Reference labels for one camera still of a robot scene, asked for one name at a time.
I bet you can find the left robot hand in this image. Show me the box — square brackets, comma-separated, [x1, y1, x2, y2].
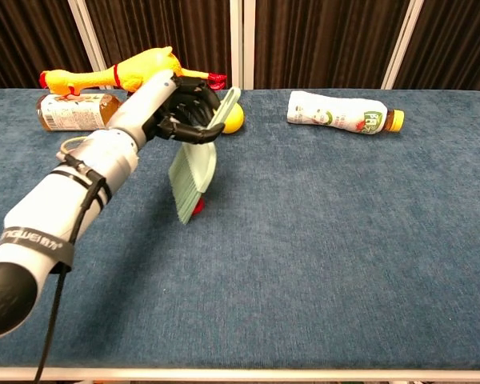
[106, 69, 226, 146]

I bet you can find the green white brush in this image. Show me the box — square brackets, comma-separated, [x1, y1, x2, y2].
[167, 86, 242, 224]

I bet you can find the brown tea bottle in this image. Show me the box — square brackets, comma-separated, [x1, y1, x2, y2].
[35, 93, 124, 132]

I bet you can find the white labelled bottle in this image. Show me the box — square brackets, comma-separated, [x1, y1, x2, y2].
[286, 90, 406, 136]

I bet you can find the yellow ball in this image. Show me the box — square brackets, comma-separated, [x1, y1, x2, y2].
[220, 102, 246, 134]

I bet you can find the dark curtain partition panel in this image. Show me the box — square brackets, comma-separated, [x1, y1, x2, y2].
[0, 0, 98, 94]
[392, 0, 480, 95]
[79, 0, 233, 87]
[254, 0, 412, 90]

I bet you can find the yellow rubber chicken toy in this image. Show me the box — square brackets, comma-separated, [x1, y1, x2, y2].
[38, 46, 227, 97]

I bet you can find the blue table cloth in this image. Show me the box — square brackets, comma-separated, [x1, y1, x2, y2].
[0, 87, 480, 371]

